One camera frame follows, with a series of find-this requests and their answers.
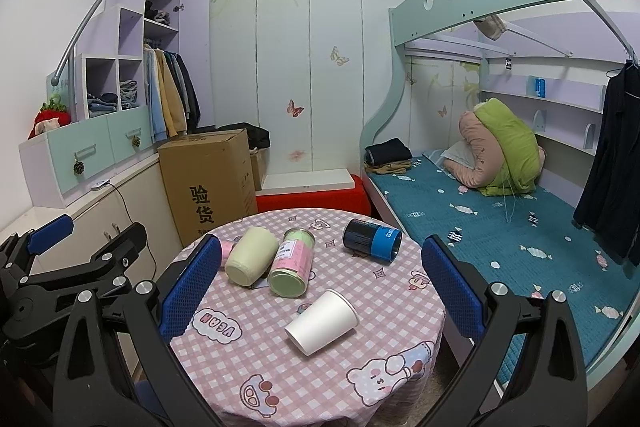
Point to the pink checkered tablecloth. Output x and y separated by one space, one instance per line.
356 349

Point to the red strawberry plush toy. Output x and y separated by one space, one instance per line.
53 115

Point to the white paper cup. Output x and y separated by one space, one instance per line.
328 318

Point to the large cardboard box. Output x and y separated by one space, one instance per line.
208 180

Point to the black clothes on box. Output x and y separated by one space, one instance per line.
258 138

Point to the purple staircase shelf unit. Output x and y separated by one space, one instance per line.
111 51

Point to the pale green ceramic cup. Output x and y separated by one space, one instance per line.
251 257

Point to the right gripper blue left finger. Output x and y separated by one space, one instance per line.
94 388

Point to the black blue can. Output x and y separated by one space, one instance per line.
379 242

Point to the teal candy pattern mattress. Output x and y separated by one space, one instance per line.
527 242

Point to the green pink cookie can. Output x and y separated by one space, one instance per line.
291 266

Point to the small blue box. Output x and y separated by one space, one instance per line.
538 87

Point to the folded dark clothes pile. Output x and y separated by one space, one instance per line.
391 156

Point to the red ottoman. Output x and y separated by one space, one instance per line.
354 200

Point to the green pink rolled duvet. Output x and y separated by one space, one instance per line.
508 158

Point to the white board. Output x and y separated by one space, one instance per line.
307 182

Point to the small cardboard box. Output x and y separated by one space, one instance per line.
258 162

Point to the pink cylinder can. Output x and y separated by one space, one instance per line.
226 248

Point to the grey bag under bunk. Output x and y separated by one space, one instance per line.
491 26

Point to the hanging dark garment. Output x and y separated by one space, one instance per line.
609 205

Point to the teal drawer cabinet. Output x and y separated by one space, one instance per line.
62 165

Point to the cream low cabinet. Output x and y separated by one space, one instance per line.
136 194

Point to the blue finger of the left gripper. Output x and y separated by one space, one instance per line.
33 243

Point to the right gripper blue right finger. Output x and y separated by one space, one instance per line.
548 386

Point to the hanging clothes row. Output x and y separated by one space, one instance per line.
170 95

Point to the white pillow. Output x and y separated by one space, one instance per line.
460 152

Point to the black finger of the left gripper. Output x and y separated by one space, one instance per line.
103 276

